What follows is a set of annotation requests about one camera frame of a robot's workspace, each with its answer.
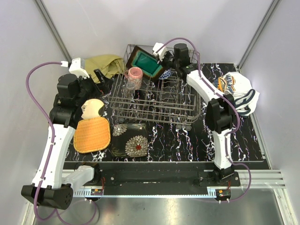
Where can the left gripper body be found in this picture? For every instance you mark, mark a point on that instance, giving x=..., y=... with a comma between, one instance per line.
x=89, y=88

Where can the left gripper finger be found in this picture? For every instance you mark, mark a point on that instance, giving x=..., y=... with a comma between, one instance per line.
x=99, y=75
x=105, y=87

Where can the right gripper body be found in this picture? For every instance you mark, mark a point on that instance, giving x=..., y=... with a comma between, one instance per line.
x=169, y=61

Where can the red patterned bowl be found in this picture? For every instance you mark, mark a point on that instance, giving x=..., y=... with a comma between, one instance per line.
x=166, y=74

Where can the clear drinking glass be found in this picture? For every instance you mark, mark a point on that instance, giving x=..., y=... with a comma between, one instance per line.
x=129, y=91

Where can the teal square ceramic dish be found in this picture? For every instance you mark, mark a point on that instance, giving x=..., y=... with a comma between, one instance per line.
x=140, y=58

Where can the pink skull pattern mug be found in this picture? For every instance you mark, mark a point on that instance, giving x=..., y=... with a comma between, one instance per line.
x=135, y=75

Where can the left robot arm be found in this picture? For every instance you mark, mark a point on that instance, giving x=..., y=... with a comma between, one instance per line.
x=49, y=188

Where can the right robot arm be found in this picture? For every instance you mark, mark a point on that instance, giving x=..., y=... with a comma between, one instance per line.
x=220, y=111

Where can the olive green cloth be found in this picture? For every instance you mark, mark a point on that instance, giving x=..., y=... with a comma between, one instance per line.
x=108, y=64

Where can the cream round floral plate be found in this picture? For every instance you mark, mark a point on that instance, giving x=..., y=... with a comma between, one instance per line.
x=92, y=108

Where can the woven bamboo basket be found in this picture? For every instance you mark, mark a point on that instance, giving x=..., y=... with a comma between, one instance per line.
x=92, y=135

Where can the black floral square plate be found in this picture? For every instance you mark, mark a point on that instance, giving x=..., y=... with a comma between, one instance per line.
x=129, y=140

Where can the white printed t-shirt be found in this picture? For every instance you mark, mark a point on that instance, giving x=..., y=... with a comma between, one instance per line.
x=245, y=97

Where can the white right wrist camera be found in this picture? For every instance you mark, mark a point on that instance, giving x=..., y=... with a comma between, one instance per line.
x=159, y=51

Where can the grey wire dish rack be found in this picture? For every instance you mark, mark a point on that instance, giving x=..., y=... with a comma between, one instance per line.
x=166, y=101

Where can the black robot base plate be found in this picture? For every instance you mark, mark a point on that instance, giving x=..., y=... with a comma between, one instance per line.
x=163, y=179

